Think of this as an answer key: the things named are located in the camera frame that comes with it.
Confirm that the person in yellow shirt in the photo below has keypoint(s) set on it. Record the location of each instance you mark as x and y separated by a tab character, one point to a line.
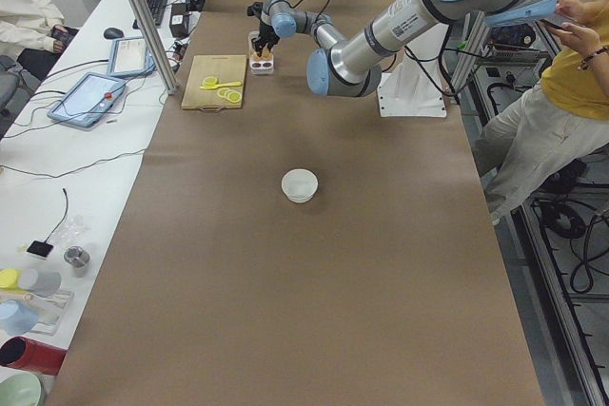
561	118

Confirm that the green bowl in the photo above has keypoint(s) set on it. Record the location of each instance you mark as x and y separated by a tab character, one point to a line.
23	389

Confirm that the white bowl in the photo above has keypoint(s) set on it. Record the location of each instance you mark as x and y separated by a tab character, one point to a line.
299	185

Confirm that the yellow cup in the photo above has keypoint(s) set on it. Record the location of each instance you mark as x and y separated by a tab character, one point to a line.
9	278

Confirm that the wooden cutting board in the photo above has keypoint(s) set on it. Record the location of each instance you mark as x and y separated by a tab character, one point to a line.
227	68

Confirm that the lemon slice toy front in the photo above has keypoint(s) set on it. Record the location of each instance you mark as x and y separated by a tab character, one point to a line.
210	82

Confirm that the small metal cylinder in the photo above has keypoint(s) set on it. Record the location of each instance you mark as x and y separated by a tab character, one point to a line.
78	259

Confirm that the blue teach pendant near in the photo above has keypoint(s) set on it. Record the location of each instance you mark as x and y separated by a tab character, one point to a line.
88	100

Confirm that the yellow plastic knife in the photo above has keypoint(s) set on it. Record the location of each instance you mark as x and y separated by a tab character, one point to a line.
228	84

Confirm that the blue teach pendant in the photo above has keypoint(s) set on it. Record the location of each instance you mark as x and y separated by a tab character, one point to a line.
88	100
129	57

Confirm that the red cylinder cup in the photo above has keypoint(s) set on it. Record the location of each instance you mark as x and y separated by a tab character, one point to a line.
31	355

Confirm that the aluminium frame post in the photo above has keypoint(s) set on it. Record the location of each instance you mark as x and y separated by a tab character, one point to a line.
154	43

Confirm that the grey cup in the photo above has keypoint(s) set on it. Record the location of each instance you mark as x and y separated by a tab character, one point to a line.
40	283

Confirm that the clear plastic egg box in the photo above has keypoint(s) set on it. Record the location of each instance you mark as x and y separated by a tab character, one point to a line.
258	65

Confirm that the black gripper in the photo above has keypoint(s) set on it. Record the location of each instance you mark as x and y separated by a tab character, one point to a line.
265	28

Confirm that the small black square device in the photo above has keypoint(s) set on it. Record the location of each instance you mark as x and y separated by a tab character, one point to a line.
40	249

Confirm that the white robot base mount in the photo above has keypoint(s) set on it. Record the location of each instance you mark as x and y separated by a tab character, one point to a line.
414	88

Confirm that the blue teach pendant far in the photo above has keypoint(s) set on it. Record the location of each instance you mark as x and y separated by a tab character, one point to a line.
129	57

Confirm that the person in white sweater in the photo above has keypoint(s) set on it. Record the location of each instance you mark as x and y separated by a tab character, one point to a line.
34	34

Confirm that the light blue cup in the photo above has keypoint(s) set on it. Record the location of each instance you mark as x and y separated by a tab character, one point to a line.
17	318

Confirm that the black keyboard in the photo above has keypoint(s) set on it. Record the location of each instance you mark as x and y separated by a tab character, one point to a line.
157	3

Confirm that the black power adapter box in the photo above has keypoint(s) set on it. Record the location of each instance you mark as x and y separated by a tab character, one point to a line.
179	20

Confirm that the black computer mouse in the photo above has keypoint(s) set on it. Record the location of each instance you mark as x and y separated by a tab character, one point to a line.
113	33

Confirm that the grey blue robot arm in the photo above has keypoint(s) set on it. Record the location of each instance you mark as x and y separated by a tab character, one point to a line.
351	67

